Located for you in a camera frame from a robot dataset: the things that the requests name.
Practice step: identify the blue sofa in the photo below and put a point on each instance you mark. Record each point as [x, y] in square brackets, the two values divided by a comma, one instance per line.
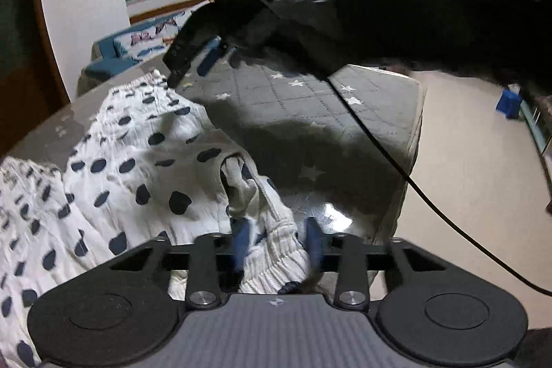
[105, 47]

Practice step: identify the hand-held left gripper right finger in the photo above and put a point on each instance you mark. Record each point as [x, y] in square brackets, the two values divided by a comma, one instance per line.
[312, 243]

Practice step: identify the person's right forearm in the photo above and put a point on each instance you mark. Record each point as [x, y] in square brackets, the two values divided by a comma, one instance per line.
[431, 19]

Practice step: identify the blue box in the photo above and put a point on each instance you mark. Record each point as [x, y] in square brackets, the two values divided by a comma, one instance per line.
[508, 104]

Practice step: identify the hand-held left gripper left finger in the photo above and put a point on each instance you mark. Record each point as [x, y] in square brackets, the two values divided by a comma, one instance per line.
[240, 241]

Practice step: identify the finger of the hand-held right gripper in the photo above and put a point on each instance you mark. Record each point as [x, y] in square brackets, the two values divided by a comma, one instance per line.
[210, 61]
[183, 51]

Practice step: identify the butterfly print pillow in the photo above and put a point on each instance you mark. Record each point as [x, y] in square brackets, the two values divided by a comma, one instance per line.
[142, 38]

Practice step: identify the person's right hand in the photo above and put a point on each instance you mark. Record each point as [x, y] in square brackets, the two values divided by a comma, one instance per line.
[302, 23]

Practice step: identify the white polka dot pants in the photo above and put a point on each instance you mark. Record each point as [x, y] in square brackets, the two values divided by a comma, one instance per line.
[129, 161]

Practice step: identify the brown wooden door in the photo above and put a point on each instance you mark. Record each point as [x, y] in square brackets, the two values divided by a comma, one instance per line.
[26, 92]

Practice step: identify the low cabinet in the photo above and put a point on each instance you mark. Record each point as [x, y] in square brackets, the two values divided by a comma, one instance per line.
[539, 126]

